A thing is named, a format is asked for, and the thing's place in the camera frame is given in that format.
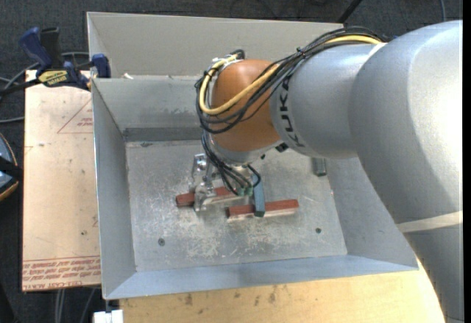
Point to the grey metal bin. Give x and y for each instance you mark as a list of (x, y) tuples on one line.
[(221, 240)]

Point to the red-brown flat block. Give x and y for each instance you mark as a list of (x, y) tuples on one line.
[(279, 206), (184, 199)]

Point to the brown cardboard board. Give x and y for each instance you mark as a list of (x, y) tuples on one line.
[(59, 181)]

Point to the black cylinder on white bracket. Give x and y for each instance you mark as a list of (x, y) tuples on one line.
[(282, 147)]

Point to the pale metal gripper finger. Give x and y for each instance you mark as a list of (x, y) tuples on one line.
[(208, 198), (199, 167)]

